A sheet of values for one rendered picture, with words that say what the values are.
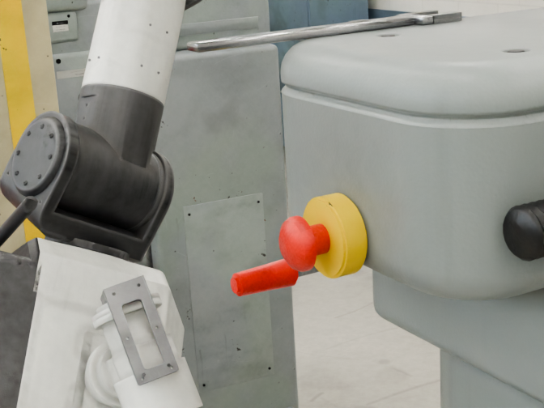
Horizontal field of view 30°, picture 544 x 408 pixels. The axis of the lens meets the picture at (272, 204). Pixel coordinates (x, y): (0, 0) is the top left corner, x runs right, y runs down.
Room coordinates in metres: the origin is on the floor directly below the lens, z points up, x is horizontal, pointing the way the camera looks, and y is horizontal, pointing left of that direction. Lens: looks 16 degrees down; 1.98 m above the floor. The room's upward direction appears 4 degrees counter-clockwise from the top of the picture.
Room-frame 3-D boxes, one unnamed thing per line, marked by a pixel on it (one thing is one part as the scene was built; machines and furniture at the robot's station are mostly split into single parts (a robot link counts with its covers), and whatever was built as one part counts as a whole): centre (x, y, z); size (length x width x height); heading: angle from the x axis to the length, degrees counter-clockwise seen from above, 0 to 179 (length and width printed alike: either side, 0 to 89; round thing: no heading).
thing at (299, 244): (0.69, -0.02, 1.76); 0.04 x 0.03 x 0.04; 28
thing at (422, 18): (0.83, -0.05, 1.89); 0.24 x 0.04 x 0.01; 119
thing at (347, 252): (0.70, -0.04, 1.76); 0.06 x 0.02 x 0.06; 28
